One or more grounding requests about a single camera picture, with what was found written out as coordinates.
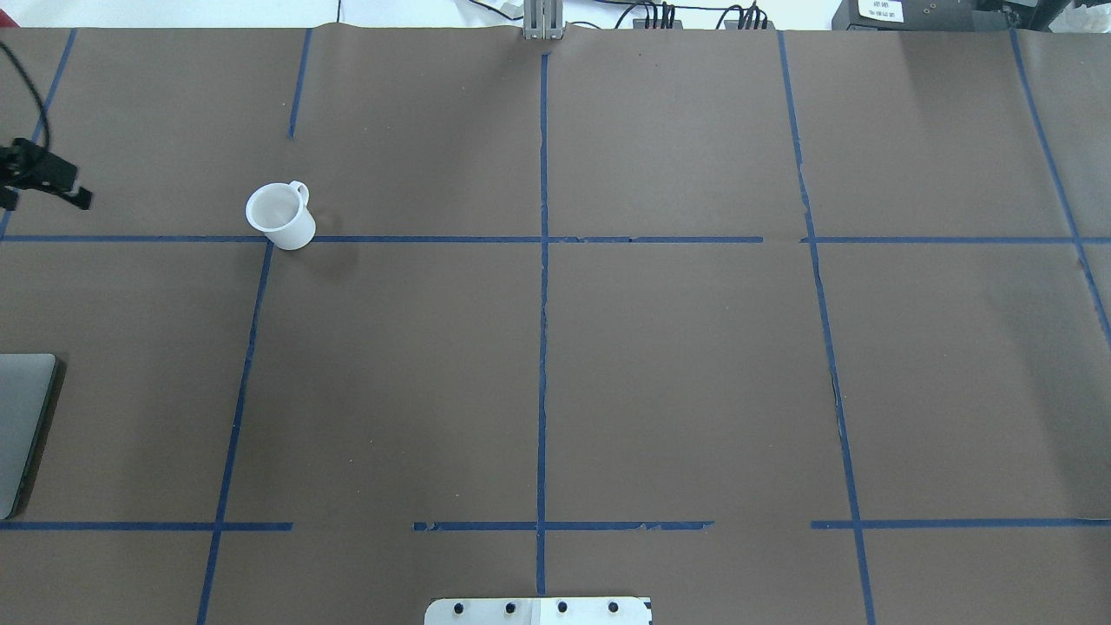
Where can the silver closed laptop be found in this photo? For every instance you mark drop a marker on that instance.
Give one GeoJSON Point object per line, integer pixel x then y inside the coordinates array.
{"type": "Point", "coordinates": [27, 381]}

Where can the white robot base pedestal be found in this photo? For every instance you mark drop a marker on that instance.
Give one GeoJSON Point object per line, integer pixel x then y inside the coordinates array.
{"type": "Point", "coordinates": [541, 610]}

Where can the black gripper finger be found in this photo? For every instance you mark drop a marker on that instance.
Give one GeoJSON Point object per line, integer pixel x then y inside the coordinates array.
{"type": "Point", "coordinates": [81, 198]}
{"type": "Point", "coordinates": [8, 199]}

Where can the grey cable connector right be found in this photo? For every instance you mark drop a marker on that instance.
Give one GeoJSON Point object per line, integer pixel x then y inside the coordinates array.
{"type": "Point", "coordinates": [744, 17]}

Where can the aluminium frame post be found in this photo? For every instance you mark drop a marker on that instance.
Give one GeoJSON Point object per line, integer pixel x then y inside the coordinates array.
{"type": "Point", "coordinates": [543, 20]}

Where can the white plastic cup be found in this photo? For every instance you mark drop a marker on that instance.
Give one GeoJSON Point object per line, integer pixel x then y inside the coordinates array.
{"type": "Point", "coordinates": [280, 211]}

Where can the grey cable connector left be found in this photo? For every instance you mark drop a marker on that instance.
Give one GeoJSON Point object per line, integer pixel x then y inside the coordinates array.
{"type": "Point", "coordinates": [657, 16]}

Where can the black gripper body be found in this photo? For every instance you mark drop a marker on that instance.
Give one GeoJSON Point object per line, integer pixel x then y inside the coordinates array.
{"type": "Point", "coordinates": [35, 167]}

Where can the grey cable connector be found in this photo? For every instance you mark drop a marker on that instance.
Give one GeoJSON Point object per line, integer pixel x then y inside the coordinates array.
{"type": "Point", "coordinates": [657, 16]}
{"type": "Point", "coordinates": [744, 17]}

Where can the black device with label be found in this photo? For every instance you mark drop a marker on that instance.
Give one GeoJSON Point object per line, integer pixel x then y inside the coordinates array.
{"type": "Point", "coordinates": [930, 16]}

